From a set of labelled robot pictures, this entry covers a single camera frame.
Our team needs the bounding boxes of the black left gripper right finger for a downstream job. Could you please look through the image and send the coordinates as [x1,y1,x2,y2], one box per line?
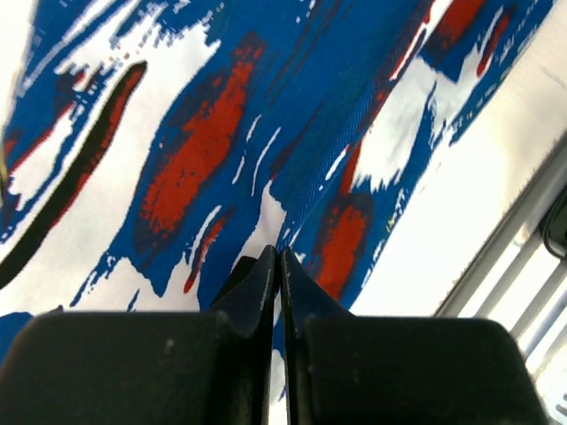
[280,250,548,424]

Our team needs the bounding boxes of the aluminium mounting rail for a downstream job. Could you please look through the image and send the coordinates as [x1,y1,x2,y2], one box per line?
[436,137,566,424]

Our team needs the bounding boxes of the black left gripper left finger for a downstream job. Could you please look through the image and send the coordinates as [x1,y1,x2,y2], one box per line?
[1,246,276,424]

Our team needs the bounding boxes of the blue patterned trousers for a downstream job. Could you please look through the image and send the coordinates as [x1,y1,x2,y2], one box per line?
[1,1,554,352]

